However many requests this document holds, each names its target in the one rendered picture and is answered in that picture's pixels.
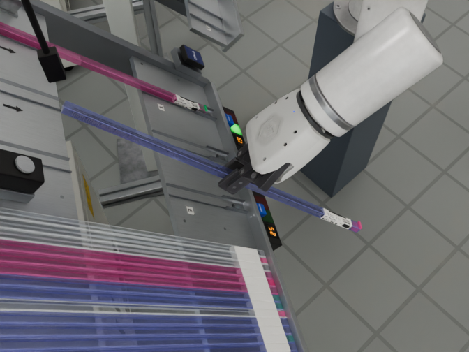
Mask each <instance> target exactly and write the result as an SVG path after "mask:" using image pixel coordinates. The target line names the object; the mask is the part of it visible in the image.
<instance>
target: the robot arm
mask: <svg viewBox="0 0 469 352"><path fill-rule="evenodd" d="M427 2H428V0H334V7H333V14H334V18H335V20H336V21H337V23H338V24H339V26H340V27H341V28H342V29H344V30H345V31H346V32H348V33H349V34H351V35H352V36H354V37H355V38H354V41H353V44H352V45H351V46H350V47H349V48H347V49H346V50H344V51H343V52H342V53H340V55H339V56H337V57H336V58H335V59H333V60H332V61H331V62H329V63H328V64H327V65H326V66H325V67H323V68H322V69H321V70H319V71H318V72H317V73H316V74H315V75H313V76H312V77H311V78H309V79H308V80H307V81H305V83H304V84H302V85H301V88H298V89H296V90H294V91H292V92H290V93H289V94H286V95H285V96H283V97H281V98H280V99H279V100H277V101H275V102H273V103H272V104H271V105H269V106H268V107H266V108H265V109H264V110H262V111H261V112H259V113H258V114H257V115H256V116H254V117H253V118H252V119H251V120H250V121H249V122H248V123H247V125H246V136H247V140H246V142H245V144H244V146H243V147H242V148H241V149H240V150H239V151H238V152H237V154H236V156H237V157H234V158H233V159H232V160H230V161H229V162H227V163H226V164H225V165H224V167H226V168H229V169H231V170H233V171H232V172H231V173H230V174H229V175H227V176H226V177H224V178H223V179H222V180H221V181H220V182H219V183H218V186H219V187H220V188H222V189H223V190H225V191H227V192H228V193H230V194H232V195H234V194H236V193H237V192H238V191H240V190H241V189H243V188H244V187H245V186H246V185H248V184H250V183H251V182H252V183H253V184H256V186H257V187H258V188H259V189H261V190H263V191H264V192H267V191H268V190H269V189H270V188H271V186H272V185H273V184H278V183H280V182H282V181H284V180H286V179H287V178H289V177H290V176H292V175H293V174H295V173H296V172H297V171H298V170H300V169H301V168H302V167H304V166H305V165H306V164H307V163H308V162H309V161H310V160H312V159H313V158H314V157H315V156H316V155H317V154H319V153H320V152H321V151H322V150H323V149H324V148H325V147H326V146H327V144H328V143H329V142H330V139H332V138H333V137H334V136H337V137H341V136H342V135H343V134H345V133H347V132H348V131H349V130H350V129H352V128H353V127H355V126H356V125H358V124H359V123H360V122H362V121H363V120H365V119H366V118H367V117H369V116H370V115H372V114H373V113H374V112H376V111H377V110H379V109H380V108H381V107H383V106H384V105H386V104H387V103H389V102H390V101H391V100H393V99H394V98H396V97H397V96H398V95H400V94H401V93H403V92H404V91H405V90H407V89H408V88H410V87H411V86H413V85H414V84H415V83H416V82H418V81H420V80H421V79H422V78H424V77H425V76H427V75H428V74H429V73H431V72H432V71H434V70H435V69H437V67H439V66H440V65H442V63H443V58H442V53H441V51H440V49H439V47H438V46H437V44H436V42H435V41H434V39H433V38H432V36H431V35H430V33H429V32H428V31H427V30H426V28H425V27H424V25H423V24H422V23H421V19H422V16H423V14H424V10H425V8H426V5H427ZM253 170H254V171H253Z"/></svg>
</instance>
